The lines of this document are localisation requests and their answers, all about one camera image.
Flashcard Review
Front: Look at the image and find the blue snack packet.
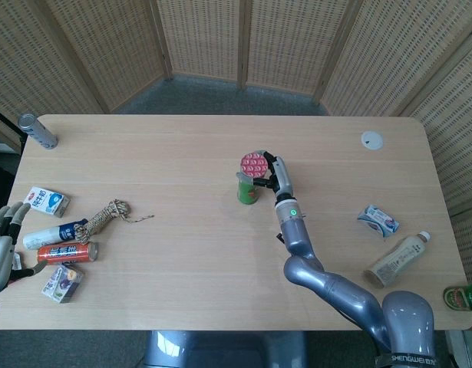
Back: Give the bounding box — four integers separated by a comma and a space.
357, 204, 400, 238

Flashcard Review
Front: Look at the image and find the coiled beige braided rope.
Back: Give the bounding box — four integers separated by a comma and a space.
74, 199, 155, 243

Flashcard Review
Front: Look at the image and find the white round cable grommet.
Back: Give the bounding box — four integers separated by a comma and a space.
360, 130, 385, 150

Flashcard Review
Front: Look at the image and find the black strap white lettering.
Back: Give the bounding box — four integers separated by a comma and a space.
375, 349, 441, 368

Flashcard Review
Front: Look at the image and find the orange soda can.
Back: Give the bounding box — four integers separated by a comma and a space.
36, 241, 100, 266

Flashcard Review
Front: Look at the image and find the green can with pink lid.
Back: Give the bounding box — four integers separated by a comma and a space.
235, 151, 270, 205

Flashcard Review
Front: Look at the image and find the grey robot torso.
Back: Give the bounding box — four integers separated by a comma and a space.
143, 329, 310, 368

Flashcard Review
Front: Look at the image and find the beige milk tea bottle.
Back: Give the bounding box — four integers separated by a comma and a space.
363, 231, 432, 288

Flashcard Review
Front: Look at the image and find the blue white milk carton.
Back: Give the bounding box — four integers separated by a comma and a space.
23, 186, 71, 219

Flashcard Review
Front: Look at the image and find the tall silver metal can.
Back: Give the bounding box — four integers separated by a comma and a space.
17, 113, 59, 150

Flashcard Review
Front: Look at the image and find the woven folding screen panel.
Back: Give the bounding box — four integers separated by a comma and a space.
319, 0, 472, 116
406, 32, 472, 292
0, 0, 108, 149
241, 0, 360, 97
43, 0, 173, 113
155, 0, 247, 90

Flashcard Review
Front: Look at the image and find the purple juice carton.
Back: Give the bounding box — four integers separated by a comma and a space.
41, 263, 84, 304

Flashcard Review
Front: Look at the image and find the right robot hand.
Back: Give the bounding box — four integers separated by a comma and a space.
253, 151, 296, 204

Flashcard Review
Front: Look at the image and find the green beer can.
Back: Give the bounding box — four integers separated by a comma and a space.
443, 284, 472, 311

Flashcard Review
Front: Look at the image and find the white bottle with blue label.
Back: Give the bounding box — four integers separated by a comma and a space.
22, 218, 90, 251

